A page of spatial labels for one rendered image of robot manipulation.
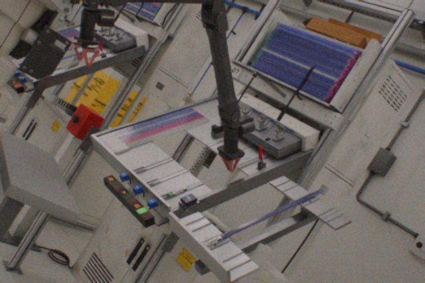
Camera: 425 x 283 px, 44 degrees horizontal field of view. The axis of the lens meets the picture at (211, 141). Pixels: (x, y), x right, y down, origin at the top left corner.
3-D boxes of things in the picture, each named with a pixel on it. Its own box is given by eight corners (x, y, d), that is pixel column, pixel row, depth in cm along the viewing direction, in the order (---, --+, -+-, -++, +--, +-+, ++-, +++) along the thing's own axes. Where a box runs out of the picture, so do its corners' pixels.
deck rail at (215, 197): (172, 225, 190) (171, 212, 187) (169, 222, 192) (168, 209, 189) (313, 162, 226) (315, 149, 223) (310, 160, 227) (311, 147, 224)
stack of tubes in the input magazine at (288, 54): (325, 102, 220) (360, 47, 219) (248, 66, 256) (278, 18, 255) (339, 114, 229) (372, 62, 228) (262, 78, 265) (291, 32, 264)
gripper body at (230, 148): (229, 145, 213) (229, 129, 209) (245, 156, 206) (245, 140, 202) (216, 151, 210) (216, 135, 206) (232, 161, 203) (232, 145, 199)
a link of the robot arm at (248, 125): (218, 107, 202) (231, 113, 195) (243, 99, 207) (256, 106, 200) (220, 135, 207) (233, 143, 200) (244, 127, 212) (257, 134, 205)
